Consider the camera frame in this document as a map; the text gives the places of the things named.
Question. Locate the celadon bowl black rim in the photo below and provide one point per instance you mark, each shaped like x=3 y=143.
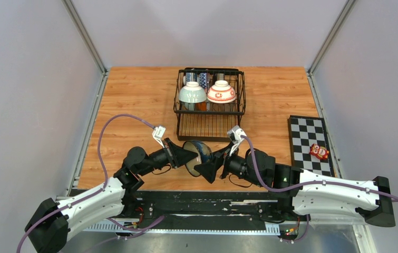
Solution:
x=192 y=92

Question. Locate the blue floral glazed bowl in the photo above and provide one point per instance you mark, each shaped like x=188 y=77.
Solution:
x=204 y=154

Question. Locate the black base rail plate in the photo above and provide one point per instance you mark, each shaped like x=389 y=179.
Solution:
x=209 y=210

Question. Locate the red white patterned bowl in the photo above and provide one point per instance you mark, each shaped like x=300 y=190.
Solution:
x=204 y=79

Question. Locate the black wire dish rack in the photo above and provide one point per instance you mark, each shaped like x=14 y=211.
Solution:
x=210 y=125

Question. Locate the black white checkerboard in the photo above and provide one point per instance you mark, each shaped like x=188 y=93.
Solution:
x=305 y=131

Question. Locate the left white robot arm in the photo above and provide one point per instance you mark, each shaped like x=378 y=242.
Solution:
x=54 y=223

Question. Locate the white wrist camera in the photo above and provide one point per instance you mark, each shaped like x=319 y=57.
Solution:
x=158 y=133
x=235 y=135

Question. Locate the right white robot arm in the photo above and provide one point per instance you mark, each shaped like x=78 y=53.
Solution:
x=301 y=192

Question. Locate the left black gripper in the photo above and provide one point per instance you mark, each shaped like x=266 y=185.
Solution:
x=183 y=155

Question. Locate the red rimmed bowl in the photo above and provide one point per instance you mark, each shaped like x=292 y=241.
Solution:
x=221 y=92

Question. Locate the red owl toy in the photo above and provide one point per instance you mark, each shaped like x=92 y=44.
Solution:
x=319 y=152

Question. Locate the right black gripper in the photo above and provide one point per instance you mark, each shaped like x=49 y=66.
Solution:
x=209 y=170

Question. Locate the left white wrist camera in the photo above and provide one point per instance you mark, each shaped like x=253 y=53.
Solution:
x=158 y=133

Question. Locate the celadon bowl brown rim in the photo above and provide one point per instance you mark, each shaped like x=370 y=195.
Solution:
x=189 y=106

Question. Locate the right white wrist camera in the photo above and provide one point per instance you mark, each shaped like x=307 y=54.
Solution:
x=235 y=135

